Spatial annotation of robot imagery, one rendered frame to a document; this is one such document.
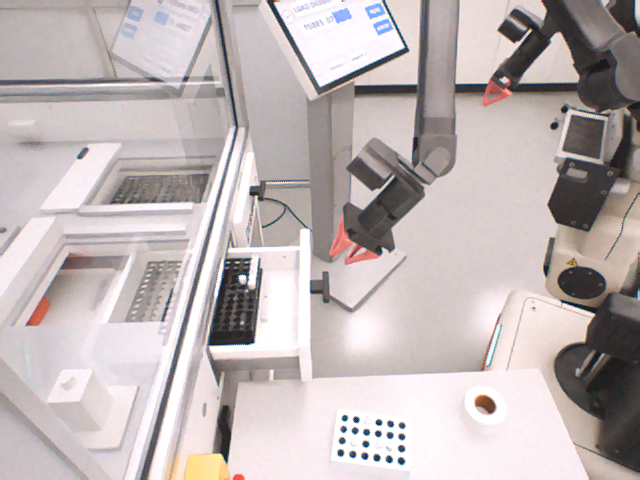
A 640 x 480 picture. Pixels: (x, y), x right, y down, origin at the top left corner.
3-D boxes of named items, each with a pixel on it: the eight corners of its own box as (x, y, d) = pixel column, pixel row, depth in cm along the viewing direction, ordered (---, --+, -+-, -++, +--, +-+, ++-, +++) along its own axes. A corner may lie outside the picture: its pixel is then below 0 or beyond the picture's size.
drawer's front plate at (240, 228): (259, 186, 119) (254, 151, 112) (248, 259, 97) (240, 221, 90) (252, 186, 119) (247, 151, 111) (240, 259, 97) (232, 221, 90)
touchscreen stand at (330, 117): (406, 258, 216) (439, 45, 148) (351, 312, 190) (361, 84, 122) (329, 218, 239) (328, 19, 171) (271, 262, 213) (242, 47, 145)
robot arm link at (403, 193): (427, 198, 66) (431, 185, 71) (394, 169, 65) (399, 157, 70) (398, 226, 70) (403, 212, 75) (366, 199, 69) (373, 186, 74)
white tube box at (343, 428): (408, 428, 74) (410, 418, 72) (407, 480, 68) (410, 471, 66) (337, 419, 76) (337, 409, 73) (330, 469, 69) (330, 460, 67)
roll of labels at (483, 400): (504, 407, 77) (510, 396, 74) (495, 442, 73) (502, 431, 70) (465, 391, 80) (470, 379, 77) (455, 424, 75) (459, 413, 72)
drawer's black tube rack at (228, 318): (264, 279, 90) (260, 257, 86) (256, 351, 77) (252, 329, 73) (157, 283, 89) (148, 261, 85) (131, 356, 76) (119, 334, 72)
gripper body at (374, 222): (340, 207, 76) (366, 178, 72) (384, 231, 80) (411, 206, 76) (341, 231, 71) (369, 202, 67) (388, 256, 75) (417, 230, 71)
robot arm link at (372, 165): (456, 157, 64) (442, 157, 73) (398, 105, 63) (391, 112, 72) (402, 217, 66) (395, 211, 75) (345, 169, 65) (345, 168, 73)
